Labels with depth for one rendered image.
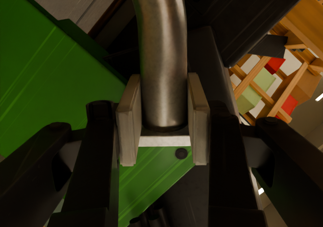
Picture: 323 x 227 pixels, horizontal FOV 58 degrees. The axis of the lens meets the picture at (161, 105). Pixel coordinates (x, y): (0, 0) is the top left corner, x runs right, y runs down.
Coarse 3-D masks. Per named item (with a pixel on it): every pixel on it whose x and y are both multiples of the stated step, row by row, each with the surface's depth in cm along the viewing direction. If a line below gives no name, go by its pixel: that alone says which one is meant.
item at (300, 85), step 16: (272, 32) 404; (240, 64) 361; (256, 64) 354; (272, 64) 375; (304, 64) 387; (256, 80) 353; (272, 80) 363; (288, 80) 409; (304, 80) 391; (240, 96) 339; (256, 96) 343; (272, 96) 412; (288, 96) 368; (304, 96) 382; (240, 112) 355; (272, 112) 331; (288, 112) 356
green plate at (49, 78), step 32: (0, 0) 19; (32, 0) 20; (0, 32) 20; (32, 32) 20; (64, 32) 20; (0, 64) 21; (32, 64) 21; (64, 64) 21; (96, 64) 21; (0, 96) 22; (32, 96) 22; (64, 96) 22; (96, 96) 22; (0, 128) 23; (32, 128) 23; (160, 160) 23; (192, 160) 23; (128, 192) 24; (160, 192) 24; (128, 224) 26
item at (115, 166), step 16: (96, 112) 13; (112, 112) 13; (96, 128) 12; (112, 128) 12; (96, 144) 11; (112, 144) 11; (80, 160) 10; (96, 160) 10; (112, 160) 10; (80, 176) 9; (96, 176) 9; (112, 176) 9; (80, 192) 8; (96, 192) 8; (112, 192) 9; (64, 208) 7; (80, 208) 7; (96, 208) 7; (112, 208) 8; (48, 224) 6; (64, 224) 6; (80, 224) 6; (96, 224) 6; (112, 224) 8
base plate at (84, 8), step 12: (36, 0) 55; (48, 0) 58; (60, 0) 61; (72, 0) 65; (84, 0) 69; (96, 0) 73; (108, 0) 78; (60, 12) 64; (72, 12) 68; (84, 12) 73; (96, 12) 78; (84, 24) 78
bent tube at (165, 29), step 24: (144, 0) 16; (168, 0) 16; (144, 24) 17; (168, 24) 16; (144, 48) 17; (168, 48) 17; (144, 72) 18; (168, 72) 17; (144, 96) 18; (168, 96) 18; (144, 120) 19; (168, 120) 18; (144, 144) 18; (168, 144) 18
